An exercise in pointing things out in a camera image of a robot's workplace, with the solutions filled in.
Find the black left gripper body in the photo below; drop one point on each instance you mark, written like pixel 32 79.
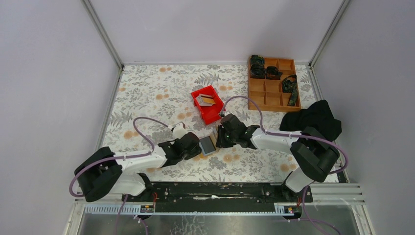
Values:
pixel 195 152

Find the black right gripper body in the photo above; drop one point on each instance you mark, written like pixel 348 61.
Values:
pixel 226 140

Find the yellow leather card holder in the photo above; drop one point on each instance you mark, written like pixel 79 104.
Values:
pixel 208 144

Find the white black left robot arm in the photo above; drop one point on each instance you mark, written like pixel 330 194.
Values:
pixel 106 172

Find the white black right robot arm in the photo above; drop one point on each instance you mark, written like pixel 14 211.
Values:
pixel 314 154

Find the red plastic bin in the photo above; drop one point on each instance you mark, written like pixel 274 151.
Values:
pixel 208 114

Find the brown compartment organizer tray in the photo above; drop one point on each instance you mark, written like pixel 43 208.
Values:
pixel 275 95

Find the floral table mat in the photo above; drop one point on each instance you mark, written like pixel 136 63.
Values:
pixel 153 96

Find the rolled dark belt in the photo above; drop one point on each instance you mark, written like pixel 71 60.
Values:
pixel 257 72
pixel 257 60
pixel 273 73

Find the black cloth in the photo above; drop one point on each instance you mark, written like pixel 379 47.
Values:
pixel 318 115

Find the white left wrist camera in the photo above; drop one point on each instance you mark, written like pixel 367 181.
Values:
pixel 179 130

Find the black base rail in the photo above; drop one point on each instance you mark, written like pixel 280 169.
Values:
pixel 219 197

